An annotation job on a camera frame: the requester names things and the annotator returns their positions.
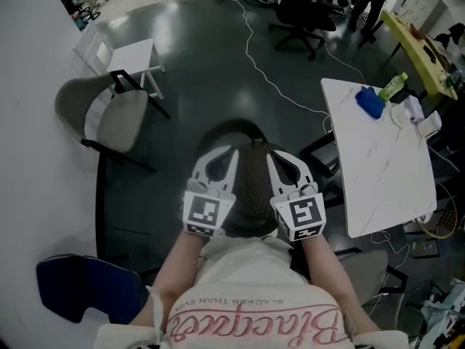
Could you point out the black bag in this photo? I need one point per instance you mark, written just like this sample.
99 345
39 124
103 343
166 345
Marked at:
405 95

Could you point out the person's right forearm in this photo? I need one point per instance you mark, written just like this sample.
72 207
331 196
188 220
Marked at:
323 271

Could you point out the dark blue chair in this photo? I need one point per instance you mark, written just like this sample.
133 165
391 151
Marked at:
83 289

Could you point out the white plate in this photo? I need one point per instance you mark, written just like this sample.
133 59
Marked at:
400 116

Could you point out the blue cloth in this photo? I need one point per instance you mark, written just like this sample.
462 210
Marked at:
370 102

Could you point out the yellow table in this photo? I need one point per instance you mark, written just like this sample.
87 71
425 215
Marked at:
410 42

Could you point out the black wicker chair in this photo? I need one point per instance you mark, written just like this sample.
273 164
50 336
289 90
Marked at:
254 180

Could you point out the white marble table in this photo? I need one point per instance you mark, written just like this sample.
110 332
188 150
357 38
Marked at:
381 173

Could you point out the black office chair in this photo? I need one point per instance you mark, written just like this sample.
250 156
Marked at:
301 16

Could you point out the pale crumpled cloth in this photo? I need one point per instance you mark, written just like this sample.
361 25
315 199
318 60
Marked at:
414 109

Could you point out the person's white pink-print shirt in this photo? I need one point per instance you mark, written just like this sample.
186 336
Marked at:
247 278

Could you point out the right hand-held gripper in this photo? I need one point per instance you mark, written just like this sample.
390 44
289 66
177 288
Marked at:
301 216

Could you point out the green plastic bottle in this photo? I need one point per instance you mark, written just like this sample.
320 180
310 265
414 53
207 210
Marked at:
391 87

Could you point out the grey chair with black legs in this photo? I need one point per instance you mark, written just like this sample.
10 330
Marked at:
120 122
363 267

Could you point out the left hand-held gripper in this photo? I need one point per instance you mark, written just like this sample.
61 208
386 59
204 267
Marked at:
207 213

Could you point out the small white side table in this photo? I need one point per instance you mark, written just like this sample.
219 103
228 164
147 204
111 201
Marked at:
130 55

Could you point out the person's left forearm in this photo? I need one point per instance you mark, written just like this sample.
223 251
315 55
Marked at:
178 267

